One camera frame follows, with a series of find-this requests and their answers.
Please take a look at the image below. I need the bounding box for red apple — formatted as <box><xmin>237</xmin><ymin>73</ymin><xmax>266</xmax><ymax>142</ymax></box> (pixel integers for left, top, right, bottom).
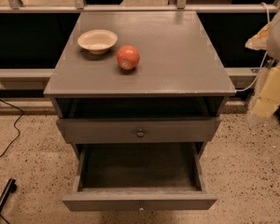
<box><xmin>117</xmin><ymin>46</ymin><xmax>140</xmax><ymax>71</ymax></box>

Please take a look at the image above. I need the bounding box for grey drawer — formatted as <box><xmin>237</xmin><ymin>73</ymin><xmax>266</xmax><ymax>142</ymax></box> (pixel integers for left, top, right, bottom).
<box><xmin>57</xmin><ymin>117</ymin><xmax>221</xmax><ymax>144</ymax></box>
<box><xmin>63</xmin><ymin>143</ymin><xmax>217</xmax><ymax>211</ymax></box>

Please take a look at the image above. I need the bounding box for black bar on floor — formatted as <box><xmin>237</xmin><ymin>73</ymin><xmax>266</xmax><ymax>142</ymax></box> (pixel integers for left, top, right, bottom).
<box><xmin>0</xmin><ymin>178</ymin><xmax>17</xmax><ymax>217</ymax></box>

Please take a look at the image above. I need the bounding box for cream ceramic bowl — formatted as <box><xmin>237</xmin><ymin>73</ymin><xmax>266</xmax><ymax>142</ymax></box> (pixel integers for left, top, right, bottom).
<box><xmin>77</xmin><ymin>30</ymin><xmax>118</xmax><ymax>54</ymax></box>

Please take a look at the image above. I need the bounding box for metal railing frame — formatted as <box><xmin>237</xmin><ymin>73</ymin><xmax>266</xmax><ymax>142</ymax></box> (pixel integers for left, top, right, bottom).
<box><xmin>0</xmin><ymin>0</ymin><xmax>279</xmax><ymax>80</ymax></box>

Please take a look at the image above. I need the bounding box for grey wooden drawer cabinet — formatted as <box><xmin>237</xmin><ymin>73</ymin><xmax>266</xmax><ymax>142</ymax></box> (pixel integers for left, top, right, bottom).
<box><xmin>44</xmin><ymin>16</ymin><xmax>235</xmax><ymax>152</ymax></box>

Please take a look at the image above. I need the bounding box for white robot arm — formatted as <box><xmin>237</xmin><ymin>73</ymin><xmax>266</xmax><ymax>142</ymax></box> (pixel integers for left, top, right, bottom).
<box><xmin>245</xmin><ymin>10</ymin><xmax>280</xmax><ymax>123</ymax></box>

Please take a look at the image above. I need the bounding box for white cable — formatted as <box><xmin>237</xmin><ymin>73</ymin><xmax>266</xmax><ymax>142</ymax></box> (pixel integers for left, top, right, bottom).
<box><xmin>235</xmin><ymin>2</ymin><xmax>272</xmax><ymax>93</ymax></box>

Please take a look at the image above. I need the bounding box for black cable on floor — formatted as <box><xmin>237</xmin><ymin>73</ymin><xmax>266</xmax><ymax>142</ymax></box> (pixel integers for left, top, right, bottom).
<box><xmin>0</xmin><ymin>89</ymin><xmax>25</xmax><ymax>159</ymax></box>

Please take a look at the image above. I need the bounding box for round top drawer knob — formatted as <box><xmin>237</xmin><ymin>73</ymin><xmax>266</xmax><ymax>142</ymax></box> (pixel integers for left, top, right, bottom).
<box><xmin>136</xmin><ymin>129</ymin><xmax>145</xmax><ymax>138</ymax></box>

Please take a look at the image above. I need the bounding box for grey top drawer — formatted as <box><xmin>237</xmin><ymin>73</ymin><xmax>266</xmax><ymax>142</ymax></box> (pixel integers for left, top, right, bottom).
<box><xmin>57</xmin><ymin>117</ymin><xmax>221</xmax><ymax>144</ymax></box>

